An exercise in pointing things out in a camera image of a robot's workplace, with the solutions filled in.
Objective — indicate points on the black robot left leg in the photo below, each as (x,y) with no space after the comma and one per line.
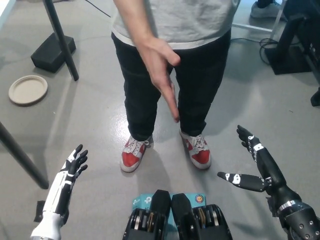
(160,202)

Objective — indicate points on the red white sneaker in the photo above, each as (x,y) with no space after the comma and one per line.
(198,155)
(132,156)

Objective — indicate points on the person grey shirt black pants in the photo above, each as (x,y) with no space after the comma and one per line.
(200,75)

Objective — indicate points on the black slanted pole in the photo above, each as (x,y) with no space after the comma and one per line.
(61,37)

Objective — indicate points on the beige paper plate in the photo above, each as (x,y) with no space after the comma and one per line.
(28,90)

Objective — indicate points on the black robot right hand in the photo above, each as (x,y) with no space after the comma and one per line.
(265,162)

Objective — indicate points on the grey shoe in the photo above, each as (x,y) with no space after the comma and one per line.
(265,11)

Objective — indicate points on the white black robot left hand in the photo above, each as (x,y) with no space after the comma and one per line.
(63,182)

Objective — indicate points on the teal cardboard box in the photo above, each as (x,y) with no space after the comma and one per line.
(143,200)

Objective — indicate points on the black equipment foot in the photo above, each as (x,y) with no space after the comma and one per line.
(316,98)

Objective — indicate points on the black stand with base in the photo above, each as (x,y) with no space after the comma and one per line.
(287,60)

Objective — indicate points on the black foam block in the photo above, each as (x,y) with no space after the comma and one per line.
(50,55)

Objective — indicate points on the person's bare right hand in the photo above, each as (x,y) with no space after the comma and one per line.
(157,60)

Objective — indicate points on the black table leg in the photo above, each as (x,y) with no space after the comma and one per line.
(22,157)

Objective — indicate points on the white metal frame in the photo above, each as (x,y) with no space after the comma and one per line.
(252,28)

